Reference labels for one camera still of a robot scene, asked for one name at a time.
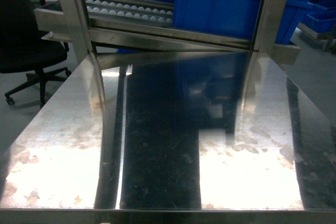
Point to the stainless steel roller rack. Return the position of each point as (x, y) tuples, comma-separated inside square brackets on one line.
[(69, 21)]

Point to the large blue plastic bin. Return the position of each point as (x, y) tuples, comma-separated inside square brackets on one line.
[(234, 18)]

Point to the black office chair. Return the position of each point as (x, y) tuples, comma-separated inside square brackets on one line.
[(24, 50)]

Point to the blue bin far right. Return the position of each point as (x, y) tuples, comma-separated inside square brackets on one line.
[(321, 22)]

